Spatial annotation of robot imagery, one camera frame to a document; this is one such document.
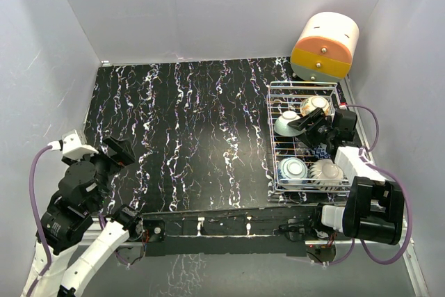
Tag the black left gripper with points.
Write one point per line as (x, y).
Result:
(124, 154)

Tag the black marble table mat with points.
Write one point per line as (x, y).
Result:
(199, 132)

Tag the round pastel drawer cabinet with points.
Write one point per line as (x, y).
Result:
(325, 49)

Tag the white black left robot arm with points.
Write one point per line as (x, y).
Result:
(59, 232)

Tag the floral cream bowl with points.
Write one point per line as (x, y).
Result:
(312, 103)

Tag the red patterned bowl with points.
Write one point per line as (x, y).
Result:
(320, 152)

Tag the celadon green bowl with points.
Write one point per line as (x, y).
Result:
(281, 126)

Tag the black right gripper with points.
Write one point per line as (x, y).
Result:
(317, 117)

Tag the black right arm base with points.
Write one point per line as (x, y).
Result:
(306, 229)

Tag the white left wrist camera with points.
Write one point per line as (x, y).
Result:
(75, 145)

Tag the blue white patterned bowl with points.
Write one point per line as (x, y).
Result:
(293, 171)

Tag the white wire dish rack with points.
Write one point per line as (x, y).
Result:
(288, 96)

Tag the white bowl black striped outside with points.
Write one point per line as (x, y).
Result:
(326, 173)

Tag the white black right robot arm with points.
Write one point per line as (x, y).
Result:
(374, 208)

